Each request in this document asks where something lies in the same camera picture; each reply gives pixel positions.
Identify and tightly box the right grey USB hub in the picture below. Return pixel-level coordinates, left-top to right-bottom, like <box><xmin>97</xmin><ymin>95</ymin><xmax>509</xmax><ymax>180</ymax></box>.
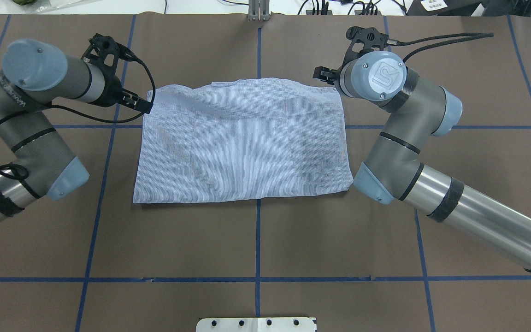
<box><xmin>358</xmin><ymin>6</ymin><xmax>382</xmax><ymax>16</ymax></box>

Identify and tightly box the folded green cloth pouch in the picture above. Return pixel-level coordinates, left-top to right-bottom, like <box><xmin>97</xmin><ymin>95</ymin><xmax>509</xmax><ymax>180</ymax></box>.
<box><xmin>12</xmin><ymin>0</ymin><xmax>35</xmax><ymax>6</ymax></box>

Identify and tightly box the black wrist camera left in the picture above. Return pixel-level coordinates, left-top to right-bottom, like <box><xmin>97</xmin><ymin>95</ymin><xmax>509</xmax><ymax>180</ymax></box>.
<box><xmin>81</xmin><ymin>33</ymin><xmax>142</xmax><ymax>76</ymax></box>

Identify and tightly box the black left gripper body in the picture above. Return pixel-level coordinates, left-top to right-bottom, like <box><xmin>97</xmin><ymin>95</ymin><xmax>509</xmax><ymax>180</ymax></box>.
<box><xmin>94</xmin><ymin>69</ymin><xmax>123</xmax><ymax>107</ymax></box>

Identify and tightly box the left grey USB hub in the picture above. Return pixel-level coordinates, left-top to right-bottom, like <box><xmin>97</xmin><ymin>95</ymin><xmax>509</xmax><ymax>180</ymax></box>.
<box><xmin>305</xmin><ymin>3</ymin><xmax>333</xmax><ymax>15</ymax></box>

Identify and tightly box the light blue striped shirt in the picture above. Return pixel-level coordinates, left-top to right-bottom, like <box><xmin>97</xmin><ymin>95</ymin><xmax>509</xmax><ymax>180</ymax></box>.
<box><xmin>133</xmin><ymin>78</ymin><xmax>353</xmax><ymax>204</ymax></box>

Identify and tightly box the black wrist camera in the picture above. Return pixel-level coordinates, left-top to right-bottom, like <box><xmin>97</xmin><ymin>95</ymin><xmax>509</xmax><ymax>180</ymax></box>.
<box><xmin>81</xmin><ymin>33</ymin><xmax>142</xmax><ymax>76</ymax></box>
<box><xmin>342</xmin><ymin>26</ymin><xmax>400</xmax><ymax>66</ymax></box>

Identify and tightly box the grey usb hub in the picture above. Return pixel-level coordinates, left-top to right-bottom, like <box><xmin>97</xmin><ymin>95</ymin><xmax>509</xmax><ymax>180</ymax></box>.
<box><xmin>358</xmin><ymin>6</ymin><xmax>382</xmax><ymax>16</ymax></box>
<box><xmin>305</xmin><ymin>3</ymin><xmax>333</xmax><ymax>15</ymax></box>

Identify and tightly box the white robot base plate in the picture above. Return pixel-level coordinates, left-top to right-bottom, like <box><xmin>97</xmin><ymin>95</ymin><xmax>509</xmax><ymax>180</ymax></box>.
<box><xmin>195</xmin><ymin>317</ymin><xmax>318</xmax><ymax>332</ymax></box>

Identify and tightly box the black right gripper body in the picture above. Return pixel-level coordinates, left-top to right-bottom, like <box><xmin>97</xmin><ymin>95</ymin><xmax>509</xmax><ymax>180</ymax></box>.
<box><xmin>330</xmin><ymin>67</ymin><xmax>344</xmax><ymax>93</ymax></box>

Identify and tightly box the aluminium frame post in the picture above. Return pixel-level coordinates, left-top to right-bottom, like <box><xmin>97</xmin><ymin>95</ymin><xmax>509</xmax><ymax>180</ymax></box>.
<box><xmin>248</xmin><ymin>0</ymin><xmax>271</xmax><ymax>22</ymax></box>

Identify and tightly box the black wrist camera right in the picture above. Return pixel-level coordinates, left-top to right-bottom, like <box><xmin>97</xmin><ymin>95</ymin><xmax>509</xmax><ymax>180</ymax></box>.
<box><xmin>342</xmin><ymin>26</ymin><xmax>400</xmax><ymax>66</ymax></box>

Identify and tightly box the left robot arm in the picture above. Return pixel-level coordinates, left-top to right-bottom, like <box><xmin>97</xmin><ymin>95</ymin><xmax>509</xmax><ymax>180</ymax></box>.
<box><xmin>0</xmin><ymin>34</ymin><xmax>154</xmax><ymax>222</ymax></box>

